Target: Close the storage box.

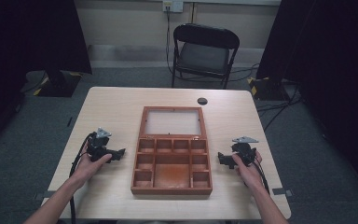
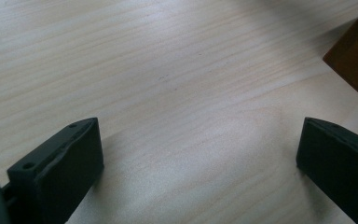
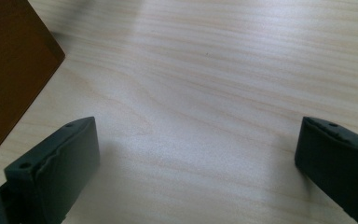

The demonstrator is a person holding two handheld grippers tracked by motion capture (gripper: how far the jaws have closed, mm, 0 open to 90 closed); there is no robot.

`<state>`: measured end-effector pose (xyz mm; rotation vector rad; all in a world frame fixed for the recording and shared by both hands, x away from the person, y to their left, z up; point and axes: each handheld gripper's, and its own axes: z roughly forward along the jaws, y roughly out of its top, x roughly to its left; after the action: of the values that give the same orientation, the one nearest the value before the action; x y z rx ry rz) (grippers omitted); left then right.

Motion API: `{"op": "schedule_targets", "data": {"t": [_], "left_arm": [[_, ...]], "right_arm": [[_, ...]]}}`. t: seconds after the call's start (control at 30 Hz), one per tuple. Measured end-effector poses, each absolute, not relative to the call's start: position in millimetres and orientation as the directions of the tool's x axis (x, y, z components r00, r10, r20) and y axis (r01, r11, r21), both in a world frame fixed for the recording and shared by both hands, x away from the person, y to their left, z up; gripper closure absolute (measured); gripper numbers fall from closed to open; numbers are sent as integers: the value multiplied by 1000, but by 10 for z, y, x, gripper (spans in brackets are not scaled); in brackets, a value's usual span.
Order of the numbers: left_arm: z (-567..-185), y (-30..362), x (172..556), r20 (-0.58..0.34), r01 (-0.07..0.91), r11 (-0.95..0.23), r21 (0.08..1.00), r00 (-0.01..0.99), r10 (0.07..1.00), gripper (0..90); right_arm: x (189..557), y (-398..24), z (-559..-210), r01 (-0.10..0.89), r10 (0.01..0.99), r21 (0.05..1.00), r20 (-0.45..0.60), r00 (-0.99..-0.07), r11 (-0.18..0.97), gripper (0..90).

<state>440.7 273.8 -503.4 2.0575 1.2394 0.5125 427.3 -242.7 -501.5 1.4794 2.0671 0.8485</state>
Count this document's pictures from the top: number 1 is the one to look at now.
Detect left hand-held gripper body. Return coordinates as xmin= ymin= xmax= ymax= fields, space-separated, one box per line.
xmin=86 ymin=126 xmax=114 ymax=163

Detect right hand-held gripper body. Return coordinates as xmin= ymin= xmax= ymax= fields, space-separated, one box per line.
xmin=230 ymin=135 xmax=260 ymax=168

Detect wooden compartment box with glass lid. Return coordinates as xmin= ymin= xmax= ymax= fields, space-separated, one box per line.
xmin=130 ymin=105 xmax=213 ymax=196

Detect person's right hand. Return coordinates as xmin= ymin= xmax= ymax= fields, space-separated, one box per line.
xmin=230 ymin=150 xmax=264 ymax=191

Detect person's left hand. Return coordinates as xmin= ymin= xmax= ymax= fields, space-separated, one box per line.
xmin=69 ymin=145 xmax=113 ymax=189

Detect grey floor tape strip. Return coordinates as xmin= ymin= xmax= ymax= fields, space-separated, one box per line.
xmin=271 ymin=188 xmax=294 ymax=198
xmin=33 ymin=189 xmax=57 ymax=202

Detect black stand base striped tape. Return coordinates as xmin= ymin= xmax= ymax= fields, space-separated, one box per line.
xmin=246 ymin=76 xmax=292 ymax=102
xmin=33 ymin=70 xmax=84 ymax=99

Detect black folding chair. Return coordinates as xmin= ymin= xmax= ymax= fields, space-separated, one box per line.
xmin=171 ymin=22 xmax=241 ymax=91

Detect black curtain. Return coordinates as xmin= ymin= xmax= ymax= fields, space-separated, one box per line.
xmin=0 ymin=0 xmax=93 ymax=157
xmin=255 ymin=0 xmax=358 ymax=200

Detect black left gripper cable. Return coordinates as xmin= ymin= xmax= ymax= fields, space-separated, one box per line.
xmin=68 ymin=132 xmax=95 ymax=224

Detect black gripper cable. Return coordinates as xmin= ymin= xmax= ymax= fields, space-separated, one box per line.
xmin=251 ymin=156 xmax=271 ymax=196
xmin=68 ymin=132 xmax=95 ymax=224

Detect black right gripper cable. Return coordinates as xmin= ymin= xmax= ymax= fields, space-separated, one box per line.
xmin=251 ymin=156 xmax=271 ymax=196

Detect black floor cables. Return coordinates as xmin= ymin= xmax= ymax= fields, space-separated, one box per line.
xmin=229 ymin=63 xmax=306 ymax=133

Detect black wall socket cable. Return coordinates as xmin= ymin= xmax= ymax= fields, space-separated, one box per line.
xmin=165 ymin=5 xmax=181 ymax=78

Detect white wall socket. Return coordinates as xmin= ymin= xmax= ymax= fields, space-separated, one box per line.
xmin=162 ymin=0 xmax=185 ymax=14

